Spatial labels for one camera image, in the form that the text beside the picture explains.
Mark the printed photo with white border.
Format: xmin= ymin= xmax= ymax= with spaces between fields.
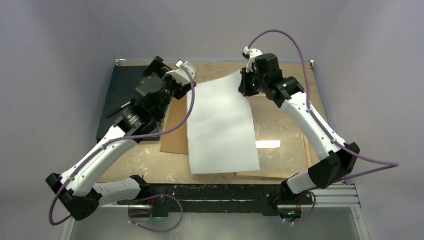
xmin=186 ymin=71 xmax=260 ymax=175

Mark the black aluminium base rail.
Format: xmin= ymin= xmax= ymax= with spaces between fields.
xmin=67 ymin=183 xmax=362 ymax=220

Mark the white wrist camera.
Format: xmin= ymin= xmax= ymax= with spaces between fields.
xmin=242 ymin=46 xmax=263 ymax=73
xmin=168 ymin=59 xmax=199 ymax=86

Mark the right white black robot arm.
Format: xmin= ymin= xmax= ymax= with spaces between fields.
xmin=238 ymin=50 xmax=360 ymax=204

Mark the brown frame backing board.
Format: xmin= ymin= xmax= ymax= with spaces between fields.
xmin=160 ymin=97 xmax=190 ymax=156

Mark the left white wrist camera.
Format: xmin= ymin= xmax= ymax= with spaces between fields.
xmin=168 ymin=59 xmax=199 ymax=86

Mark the black flat box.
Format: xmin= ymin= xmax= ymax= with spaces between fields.
xmin=96 ymin=66 xmax=164 ymax=143

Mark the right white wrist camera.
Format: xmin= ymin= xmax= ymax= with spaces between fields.
xmin=242 ymin=46 xmax=263 ymax=73

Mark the wooden picture frame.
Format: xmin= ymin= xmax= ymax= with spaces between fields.
xmin=235 ymin=92 xmax=314 ymax=180

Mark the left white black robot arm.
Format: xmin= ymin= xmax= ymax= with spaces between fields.
xmin=46 ymin=57 xmax=198 ymax=221

